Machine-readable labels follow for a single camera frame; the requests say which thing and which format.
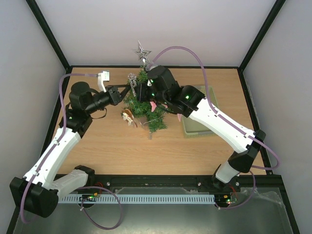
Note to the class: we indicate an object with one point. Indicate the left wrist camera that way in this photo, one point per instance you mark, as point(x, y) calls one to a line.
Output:
point(103, 77)

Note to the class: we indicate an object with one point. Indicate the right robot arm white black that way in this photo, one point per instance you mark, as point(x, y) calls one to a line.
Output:
point(161, 89)

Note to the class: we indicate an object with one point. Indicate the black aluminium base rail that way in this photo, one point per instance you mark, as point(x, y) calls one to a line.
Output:
point(201, 183)

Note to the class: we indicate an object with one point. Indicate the black enclosure frame post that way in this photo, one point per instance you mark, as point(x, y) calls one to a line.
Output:
point(35, 9)

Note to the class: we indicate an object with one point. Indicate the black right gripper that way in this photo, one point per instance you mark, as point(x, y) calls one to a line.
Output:
point(141, 92)

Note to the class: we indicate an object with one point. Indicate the pink triangular paper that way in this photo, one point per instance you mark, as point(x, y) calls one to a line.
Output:
point(179, 117)

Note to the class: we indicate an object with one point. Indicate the pink paper ornament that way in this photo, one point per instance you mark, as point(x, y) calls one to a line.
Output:
point(155, 106)

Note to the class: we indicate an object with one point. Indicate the green plastic basket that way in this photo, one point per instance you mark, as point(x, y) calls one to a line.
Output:
point(192, 128)

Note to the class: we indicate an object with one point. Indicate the light blue cable duct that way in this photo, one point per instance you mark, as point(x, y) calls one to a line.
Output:
point(140, 199)

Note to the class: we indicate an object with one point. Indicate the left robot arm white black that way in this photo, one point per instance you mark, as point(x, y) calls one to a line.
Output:
point(38, 191)

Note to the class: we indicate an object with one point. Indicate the wooden ornament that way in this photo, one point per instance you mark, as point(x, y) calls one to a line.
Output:
point(128, 117)

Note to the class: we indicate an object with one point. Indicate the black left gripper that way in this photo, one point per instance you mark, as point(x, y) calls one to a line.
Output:
point(115, 97)

